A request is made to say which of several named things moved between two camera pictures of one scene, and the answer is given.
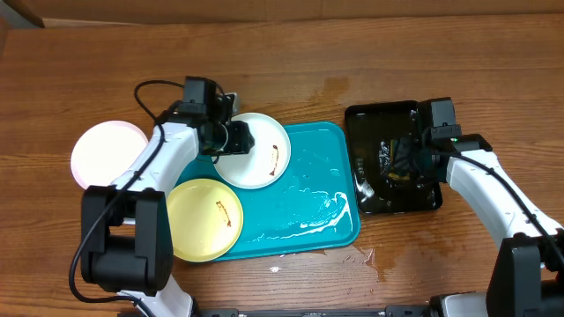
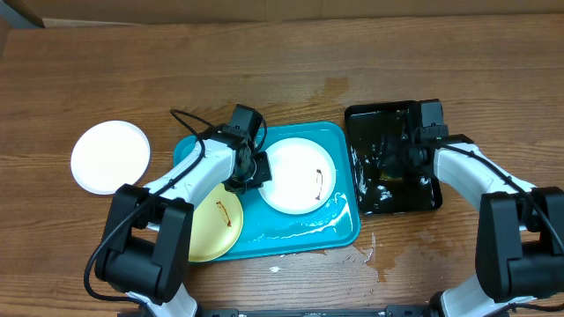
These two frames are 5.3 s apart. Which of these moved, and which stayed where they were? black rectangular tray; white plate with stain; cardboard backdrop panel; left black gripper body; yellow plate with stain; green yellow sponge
Moved: green yellow sponge; left black gripper body
Stayed: black rectangular tray; cardboard backdrop panel; white plate with stain; yellow plate with stain
